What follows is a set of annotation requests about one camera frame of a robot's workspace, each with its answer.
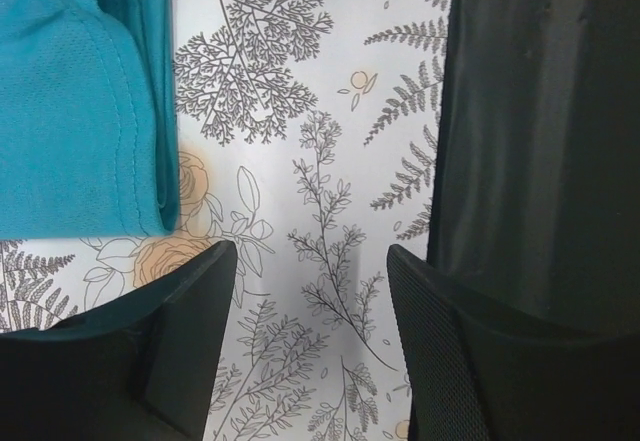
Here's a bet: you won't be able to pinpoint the teal t shirt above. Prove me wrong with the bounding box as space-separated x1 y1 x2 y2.
1 0 180 240

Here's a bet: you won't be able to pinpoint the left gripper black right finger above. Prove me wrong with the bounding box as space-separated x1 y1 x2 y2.
387 245 639 440

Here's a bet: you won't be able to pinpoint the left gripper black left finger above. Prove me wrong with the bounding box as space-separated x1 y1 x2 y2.
1 241 236 440

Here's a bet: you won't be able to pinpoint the floral table mat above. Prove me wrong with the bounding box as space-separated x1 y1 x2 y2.
1 0 451 440

